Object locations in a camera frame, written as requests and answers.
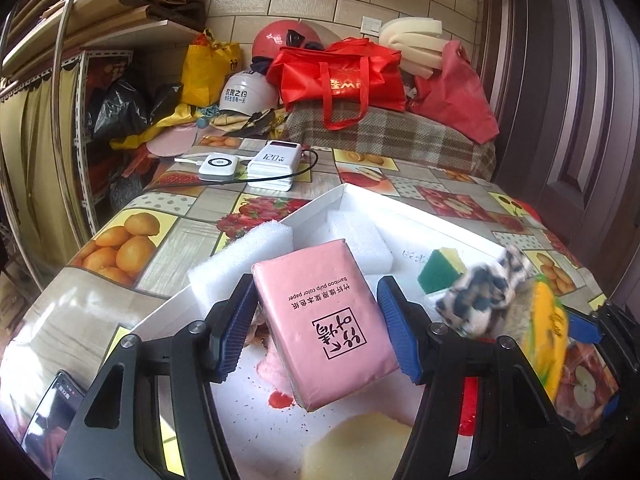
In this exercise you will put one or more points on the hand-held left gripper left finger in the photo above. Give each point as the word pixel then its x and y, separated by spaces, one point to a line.
pixel 235 332

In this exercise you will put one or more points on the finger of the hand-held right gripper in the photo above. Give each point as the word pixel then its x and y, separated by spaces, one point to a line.
pixel 582 327
pixel 595 432

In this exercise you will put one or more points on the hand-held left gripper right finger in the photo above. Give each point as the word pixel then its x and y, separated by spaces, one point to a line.
pixel 400 332

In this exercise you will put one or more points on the yellow green packet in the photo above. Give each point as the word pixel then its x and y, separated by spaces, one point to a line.
pixel 547 340

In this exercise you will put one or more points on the large white foam block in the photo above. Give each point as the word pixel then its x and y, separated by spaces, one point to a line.
pixel 235 267

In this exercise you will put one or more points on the yellow green sponge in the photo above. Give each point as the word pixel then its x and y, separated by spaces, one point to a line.
pixel 440 272

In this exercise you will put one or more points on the pink tissue pack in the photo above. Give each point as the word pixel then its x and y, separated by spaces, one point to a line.
pixel 320 320

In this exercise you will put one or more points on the white dark-spotted cloth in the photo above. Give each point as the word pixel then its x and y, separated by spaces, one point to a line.
pixel 480 295

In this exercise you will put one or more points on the small white foam block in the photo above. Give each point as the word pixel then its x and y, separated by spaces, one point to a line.
pixel 360 240

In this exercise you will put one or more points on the white tray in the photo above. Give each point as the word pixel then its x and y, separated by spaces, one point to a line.
pixel 415 232

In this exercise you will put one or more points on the pale yellow foam piece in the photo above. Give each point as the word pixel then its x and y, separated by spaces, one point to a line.
pixel 360 447

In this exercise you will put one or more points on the fruit print tablecloth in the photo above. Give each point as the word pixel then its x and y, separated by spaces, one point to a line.
pixel 165 245

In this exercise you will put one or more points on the white power bank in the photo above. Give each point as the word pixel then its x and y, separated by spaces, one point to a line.
pixel 275 165

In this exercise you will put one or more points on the plaid blanket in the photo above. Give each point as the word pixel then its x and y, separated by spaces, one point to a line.
pixel 400 135

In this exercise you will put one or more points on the black phone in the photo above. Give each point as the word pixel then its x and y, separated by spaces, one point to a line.
pixel 52 410

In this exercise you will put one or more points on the pink round mat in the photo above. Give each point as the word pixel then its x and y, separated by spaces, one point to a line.
pixel 172 144

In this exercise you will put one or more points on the yellow raincoat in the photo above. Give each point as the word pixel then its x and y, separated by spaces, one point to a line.
pixel 170 120

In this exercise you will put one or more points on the white helmet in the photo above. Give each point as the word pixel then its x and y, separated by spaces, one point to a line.
pixel 247 92

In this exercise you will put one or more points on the plain red bag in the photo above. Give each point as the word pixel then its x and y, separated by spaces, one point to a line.
pixel 457 95

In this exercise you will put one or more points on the black garbage bag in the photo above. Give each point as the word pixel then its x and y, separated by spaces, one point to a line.
pixel 120 105

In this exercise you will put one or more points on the red tote bag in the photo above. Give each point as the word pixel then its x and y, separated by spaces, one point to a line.
pixel 340 80

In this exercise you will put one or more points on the olive curtain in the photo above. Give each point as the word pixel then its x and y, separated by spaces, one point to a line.
pixel 40 160

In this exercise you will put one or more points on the yellow bag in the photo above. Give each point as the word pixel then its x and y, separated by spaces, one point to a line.
pixel 205 70

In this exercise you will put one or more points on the white metal shelf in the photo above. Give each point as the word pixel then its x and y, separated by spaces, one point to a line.
pixel 82 110

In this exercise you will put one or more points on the red helmet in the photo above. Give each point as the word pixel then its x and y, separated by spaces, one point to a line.
pixel 272 37

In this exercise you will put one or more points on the cream foam pieces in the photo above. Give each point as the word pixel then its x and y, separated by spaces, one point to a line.
pixel 410 35

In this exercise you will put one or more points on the metal clothes rack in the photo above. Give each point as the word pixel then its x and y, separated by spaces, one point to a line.
pixel 62 25

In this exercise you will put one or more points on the white wall switch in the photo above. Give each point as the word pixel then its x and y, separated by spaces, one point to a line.
pixel 371 25

